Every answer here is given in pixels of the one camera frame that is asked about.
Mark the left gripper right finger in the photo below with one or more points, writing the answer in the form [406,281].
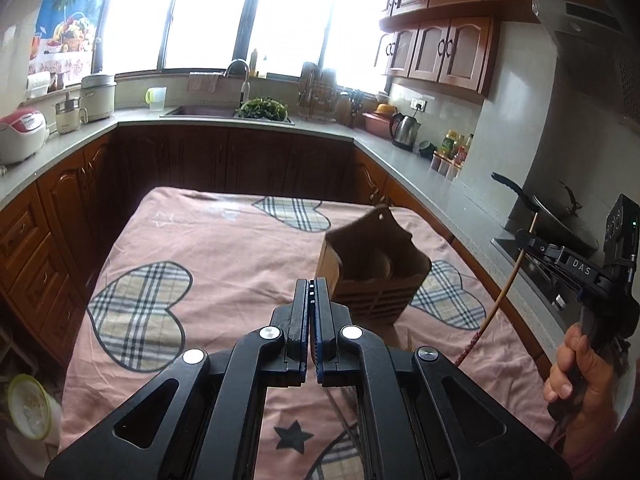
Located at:
[419,416]

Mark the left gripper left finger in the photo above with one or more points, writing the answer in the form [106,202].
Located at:
[199,418]

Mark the person's right hand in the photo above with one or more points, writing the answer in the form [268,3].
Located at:
[579,374]

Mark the gas stove top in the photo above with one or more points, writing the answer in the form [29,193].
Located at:
[559,299]

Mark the pink heart-patterned tablecloth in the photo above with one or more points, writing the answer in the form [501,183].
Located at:
[200,270]

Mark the wooden utensil holder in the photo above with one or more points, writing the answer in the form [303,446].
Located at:
[372,267]

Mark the seasoning bottles tray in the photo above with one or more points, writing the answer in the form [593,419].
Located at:
[450,156]

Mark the steel range hood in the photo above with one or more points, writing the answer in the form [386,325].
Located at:
[599,59]

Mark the stainless electric kettle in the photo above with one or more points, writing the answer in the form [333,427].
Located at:
[403,131]

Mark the pink lidded container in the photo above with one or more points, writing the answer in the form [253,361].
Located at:
[378,125]

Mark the green leafy vegetables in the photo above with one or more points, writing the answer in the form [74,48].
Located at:
[264,108]

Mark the yellow-green plastic jug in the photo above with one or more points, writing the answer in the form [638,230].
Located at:
[155,97]

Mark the chrome sink faucet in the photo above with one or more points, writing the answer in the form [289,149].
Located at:
[239,69]

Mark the metal dish rack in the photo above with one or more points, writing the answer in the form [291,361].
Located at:
[317,93]

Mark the small white kettle pot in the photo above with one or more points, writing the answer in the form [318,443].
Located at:
[69,115]

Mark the white red rice cooker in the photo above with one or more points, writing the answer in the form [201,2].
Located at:
[22,133]

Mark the large white rice cooker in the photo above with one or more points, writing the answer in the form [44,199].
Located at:
[97,96]

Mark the tropical fruit poster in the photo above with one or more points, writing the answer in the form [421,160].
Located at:
[64,38]

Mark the black wok with handle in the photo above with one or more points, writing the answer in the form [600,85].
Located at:
[556,222]

